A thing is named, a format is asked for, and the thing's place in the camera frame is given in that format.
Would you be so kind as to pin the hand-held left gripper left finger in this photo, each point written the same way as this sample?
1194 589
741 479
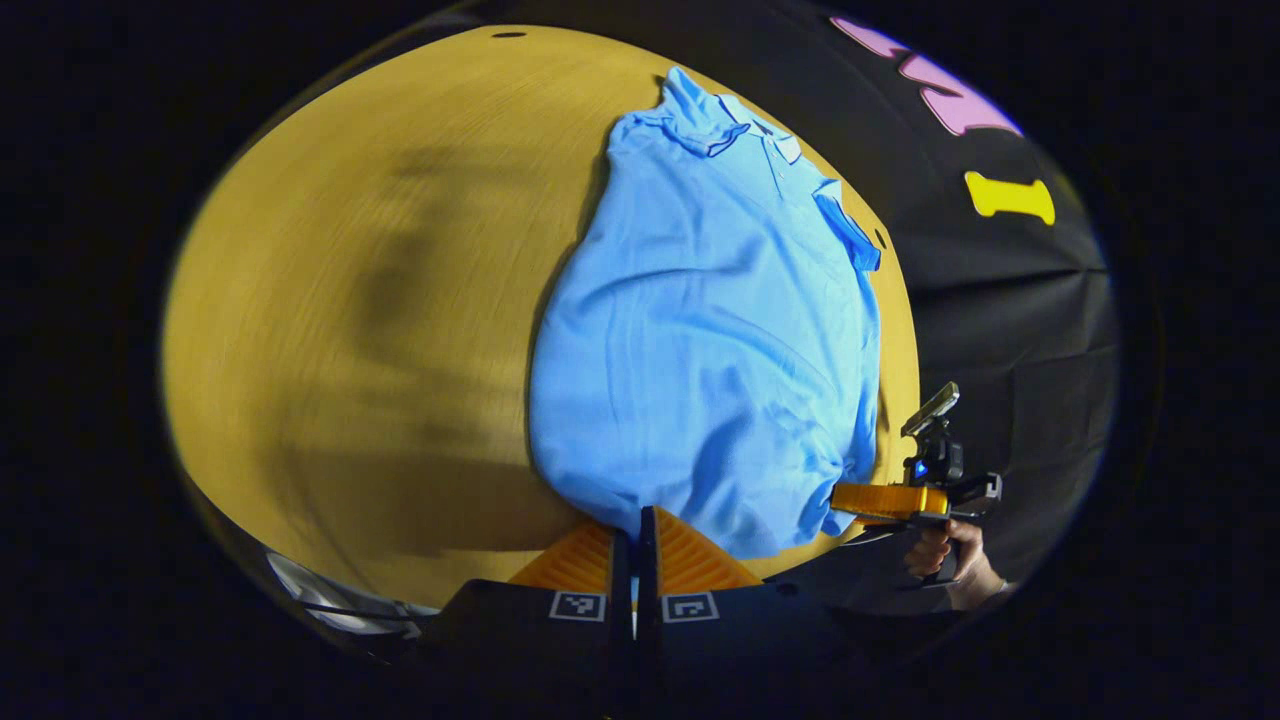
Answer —
621 620

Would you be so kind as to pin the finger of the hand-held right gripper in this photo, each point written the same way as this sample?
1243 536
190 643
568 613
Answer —
885 500

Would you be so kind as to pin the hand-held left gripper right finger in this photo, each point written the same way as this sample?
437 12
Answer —
648 600

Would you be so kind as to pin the light blue T-shirt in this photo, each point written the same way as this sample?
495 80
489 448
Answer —
700 350

